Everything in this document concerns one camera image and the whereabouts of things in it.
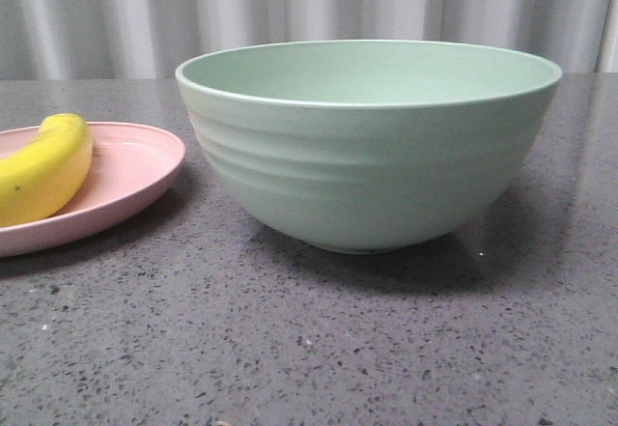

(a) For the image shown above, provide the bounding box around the green ribbed bowl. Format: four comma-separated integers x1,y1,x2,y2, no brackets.
175,40,562,254

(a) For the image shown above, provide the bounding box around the yellow banana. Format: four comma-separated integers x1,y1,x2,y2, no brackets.
1,113,94,227

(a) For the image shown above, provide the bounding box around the white pleated curtain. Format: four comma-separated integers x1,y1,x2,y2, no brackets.
1,0,617,79

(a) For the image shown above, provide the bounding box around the pink plate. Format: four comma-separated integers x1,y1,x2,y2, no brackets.
1,122,185,258

